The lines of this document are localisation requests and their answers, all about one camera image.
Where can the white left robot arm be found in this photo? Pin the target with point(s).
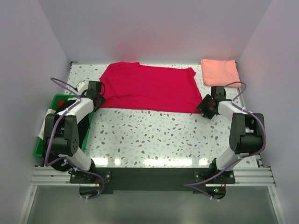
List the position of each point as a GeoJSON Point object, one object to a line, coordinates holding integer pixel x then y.
{"type": "Point", "coordinates": [61, 131]}

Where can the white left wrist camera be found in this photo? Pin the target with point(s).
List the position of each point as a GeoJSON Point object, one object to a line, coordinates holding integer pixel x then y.
{"type": "Point", "coordinates": [81, 86]}

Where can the folded salmon pink t-shirt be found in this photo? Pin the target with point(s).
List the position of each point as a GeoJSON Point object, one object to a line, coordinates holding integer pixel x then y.
{"type": "Point", "coordinates": [220, 73]}

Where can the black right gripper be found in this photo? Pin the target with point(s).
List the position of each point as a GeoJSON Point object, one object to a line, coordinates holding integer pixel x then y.
{"type": "Point", "coordinates": [202, 106]}

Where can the aluminium frame rail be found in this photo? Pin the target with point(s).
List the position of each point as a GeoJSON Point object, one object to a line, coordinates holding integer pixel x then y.
{"type": "Point", "coordinates": [243, 177]}

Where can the black t-shirt with logo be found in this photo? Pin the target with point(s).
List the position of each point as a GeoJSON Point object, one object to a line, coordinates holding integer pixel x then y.
{"type": "Point", "coordinates": [64, 148]}

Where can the green plastic bin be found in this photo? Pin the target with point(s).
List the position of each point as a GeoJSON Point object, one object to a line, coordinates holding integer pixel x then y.
{"type": "Point", "coordinates": [80, 108]}

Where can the black mounting base plate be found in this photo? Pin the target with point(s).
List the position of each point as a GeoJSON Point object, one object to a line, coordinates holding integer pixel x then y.
{"type": "Point", "coordinates": [110, 180]}

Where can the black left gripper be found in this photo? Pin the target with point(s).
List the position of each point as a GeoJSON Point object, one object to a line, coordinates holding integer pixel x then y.
{"type": "Point", "coordinates": [102, 101]}

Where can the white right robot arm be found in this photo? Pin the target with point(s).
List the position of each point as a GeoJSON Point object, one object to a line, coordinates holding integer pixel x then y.
{"type": "Point", "coordinates": [247, 135]}

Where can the crimson red t-shirt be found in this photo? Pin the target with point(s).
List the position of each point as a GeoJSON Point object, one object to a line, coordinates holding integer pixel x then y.
{"type": "Point", "coordinates": [141, 87]}

